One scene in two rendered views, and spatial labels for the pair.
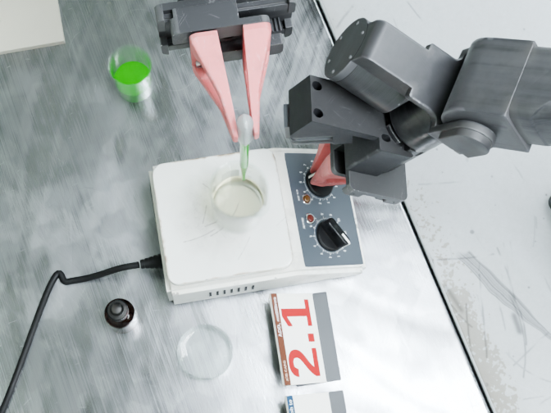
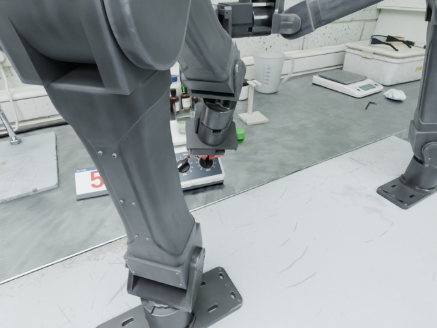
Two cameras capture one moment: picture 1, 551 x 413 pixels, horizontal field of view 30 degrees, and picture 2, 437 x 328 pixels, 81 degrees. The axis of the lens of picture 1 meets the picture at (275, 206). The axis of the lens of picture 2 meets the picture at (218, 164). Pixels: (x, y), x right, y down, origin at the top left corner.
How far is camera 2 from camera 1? 0.91 m
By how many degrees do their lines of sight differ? 57
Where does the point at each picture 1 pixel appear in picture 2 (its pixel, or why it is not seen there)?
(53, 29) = (250, 121)
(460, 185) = (220, 226)
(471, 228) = not seen: hidden behind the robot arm
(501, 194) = (218, 244)
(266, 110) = (239, 163)
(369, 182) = (191, 129)
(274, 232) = (177, 138)
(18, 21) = (250, 116)
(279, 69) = (258, 164)
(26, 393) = not seen: hidden behind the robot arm
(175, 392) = not seen: hidden behind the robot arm
